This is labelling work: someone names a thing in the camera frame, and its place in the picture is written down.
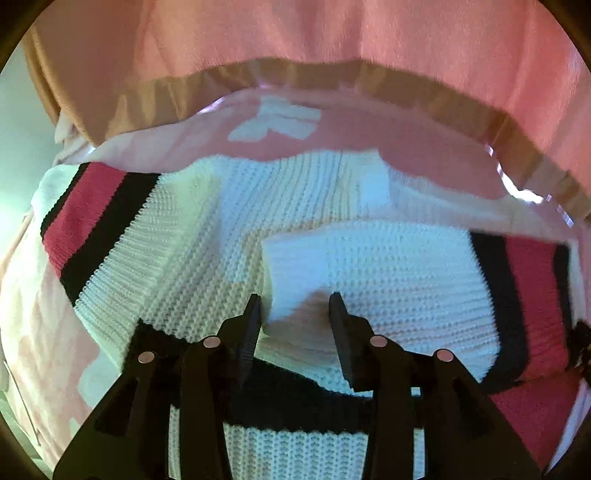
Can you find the pink curtain with tan hem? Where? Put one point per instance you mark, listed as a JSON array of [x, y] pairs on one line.
[[501, 72]]

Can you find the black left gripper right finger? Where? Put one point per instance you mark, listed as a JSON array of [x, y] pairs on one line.
[[466, 436]]

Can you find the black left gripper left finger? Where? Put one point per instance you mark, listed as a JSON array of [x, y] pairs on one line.
[[126, 435]]

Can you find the pink patterned bed blanket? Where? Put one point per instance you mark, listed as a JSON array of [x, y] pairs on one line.
[[55, 345]]

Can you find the white red black knit sweater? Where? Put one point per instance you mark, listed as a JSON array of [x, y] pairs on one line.
[[319, 317]]

